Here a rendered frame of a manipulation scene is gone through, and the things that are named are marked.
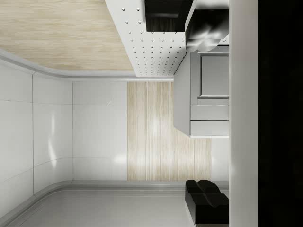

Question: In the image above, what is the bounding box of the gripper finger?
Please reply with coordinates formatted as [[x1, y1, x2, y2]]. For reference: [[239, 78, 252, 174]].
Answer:
[[185, 179, 230, 227], [185, 9, 230, 52]]

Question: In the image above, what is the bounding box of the white cabinet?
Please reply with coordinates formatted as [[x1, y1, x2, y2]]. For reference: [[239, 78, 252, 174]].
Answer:
[[173, 45, 230, 139]]

